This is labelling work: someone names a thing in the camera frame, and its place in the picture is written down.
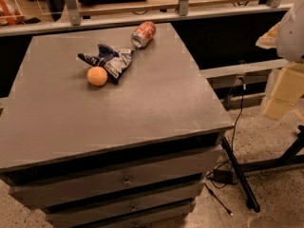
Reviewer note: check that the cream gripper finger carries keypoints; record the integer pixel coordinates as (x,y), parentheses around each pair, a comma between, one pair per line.
(287,90)

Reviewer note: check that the orange soda can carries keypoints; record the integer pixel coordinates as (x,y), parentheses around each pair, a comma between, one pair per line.
(143,34)

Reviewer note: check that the grey drawer cabinet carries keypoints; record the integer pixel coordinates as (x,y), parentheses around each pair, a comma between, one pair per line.
(121,155)

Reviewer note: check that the black power adapter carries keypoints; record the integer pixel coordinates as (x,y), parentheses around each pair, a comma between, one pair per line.
(223,176)

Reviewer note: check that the black floor cable plug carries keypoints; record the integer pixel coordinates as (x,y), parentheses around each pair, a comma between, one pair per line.
(228,211)

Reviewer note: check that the orange white object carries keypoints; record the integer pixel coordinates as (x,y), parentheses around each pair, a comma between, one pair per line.
(9,16)

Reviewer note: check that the grey metal railing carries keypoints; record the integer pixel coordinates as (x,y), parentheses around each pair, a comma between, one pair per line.
(72,20)

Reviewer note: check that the orange fruit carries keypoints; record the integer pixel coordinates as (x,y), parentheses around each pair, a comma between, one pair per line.
(97,76)

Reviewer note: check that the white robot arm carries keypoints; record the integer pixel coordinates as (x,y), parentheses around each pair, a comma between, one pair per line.
(287,37)

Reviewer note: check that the black stand leg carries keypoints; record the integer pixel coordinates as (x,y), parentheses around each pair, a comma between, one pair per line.
(251,199)

